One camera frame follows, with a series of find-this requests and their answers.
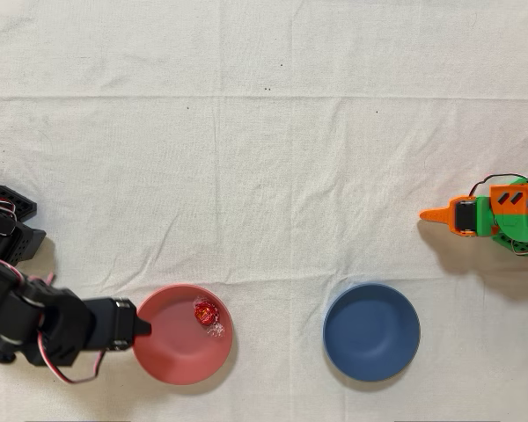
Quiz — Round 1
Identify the red candy ball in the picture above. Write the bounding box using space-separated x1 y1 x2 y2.
192 296 226 338

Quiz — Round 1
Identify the red bowl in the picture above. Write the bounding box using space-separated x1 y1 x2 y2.
130 283 235 387

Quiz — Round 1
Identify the blue bowl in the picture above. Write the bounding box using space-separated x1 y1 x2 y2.
321 281 422 382

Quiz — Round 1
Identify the white tablecloth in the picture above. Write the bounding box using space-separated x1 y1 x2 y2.
0 0 528 422

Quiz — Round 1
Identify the orange gripper servo cable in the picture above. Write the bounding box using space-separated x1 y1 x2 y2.
467 173 528 199

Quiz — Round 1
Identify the black gripper servo cable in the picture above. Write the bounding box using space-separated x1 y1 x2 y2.
37 329 106 385

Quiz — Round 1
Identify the black arm servo cable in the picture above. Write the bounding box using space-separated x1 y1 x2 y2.
0 195 56 287

